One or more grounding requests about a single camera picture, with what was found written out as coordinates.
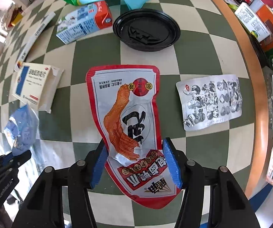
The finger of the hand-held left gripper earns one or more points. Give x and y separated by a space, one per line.
1 159
22 158

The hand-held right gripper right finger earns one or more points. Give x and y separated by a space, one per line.
172 163

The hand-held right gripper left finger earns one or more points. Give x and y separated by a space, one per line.
99 166

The blue plastic tissue packet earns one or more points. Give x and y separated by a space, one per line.
22 128

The red chicken feet snack packet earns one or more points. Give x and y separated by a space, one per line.
127 104

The white blue medicine box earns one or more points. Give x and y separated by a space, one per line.
39 85

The black plastic bowl lid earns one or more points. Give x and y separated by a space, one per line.
146 33

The grey white printed packet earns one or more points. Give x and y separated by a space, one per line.
210 102

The green white checkered tablecloth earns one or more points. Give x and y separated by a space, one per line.
198 59

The long white cardboard box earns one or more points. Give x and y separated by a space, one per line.
35 35

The blue white milk carton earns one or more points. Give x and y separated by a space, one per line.
84 21

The white labelled box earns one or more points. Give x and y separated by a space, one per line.
251 21

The orange box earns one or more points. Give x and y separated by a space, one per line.
272 21

